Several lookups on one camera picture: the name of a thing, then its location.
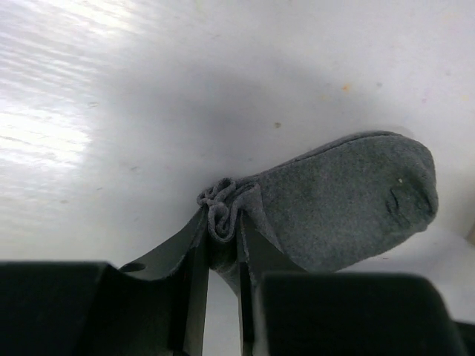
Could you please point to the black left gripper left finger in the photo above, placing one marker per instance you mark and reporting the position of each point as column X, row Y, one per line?
column 155, row 305

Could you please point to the grey sock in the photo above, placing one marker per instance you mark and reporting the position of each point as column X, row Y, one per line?
column 347, row 201

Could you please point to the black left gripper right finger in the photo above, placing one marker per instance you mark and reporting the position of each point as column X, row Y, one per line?
column 285, row 310

